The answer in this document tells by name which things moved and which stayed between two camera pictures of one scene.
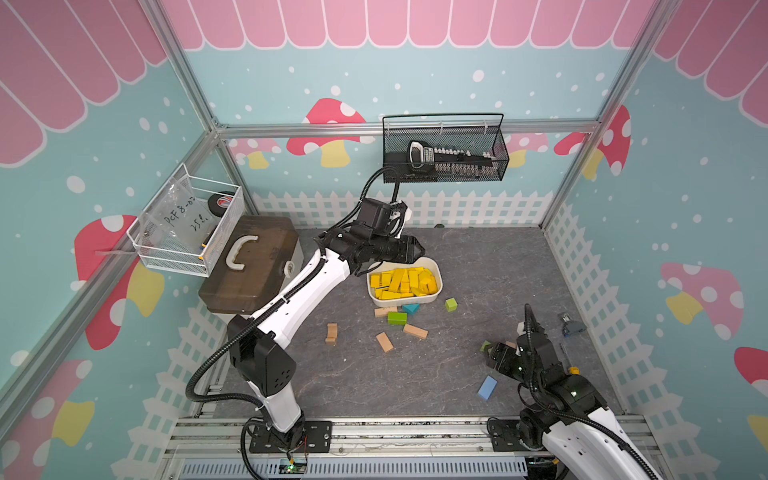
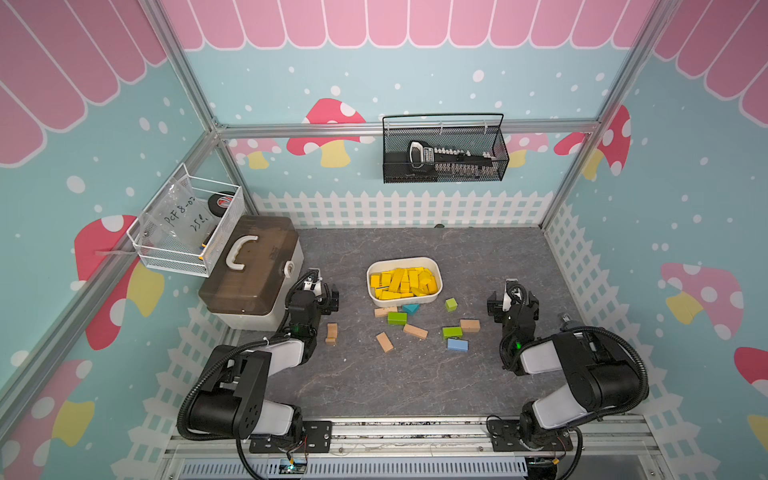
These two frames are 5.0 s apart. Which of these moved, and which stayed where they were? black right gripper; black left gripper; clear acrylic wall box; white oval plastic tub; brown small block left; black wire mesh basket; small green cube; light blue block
Moved: light blue block; black left gripper; black right gripper
Stayed: small green cube; brown small block left; black wire mesh basket; white oval plastic tub; clear acrylic wall box
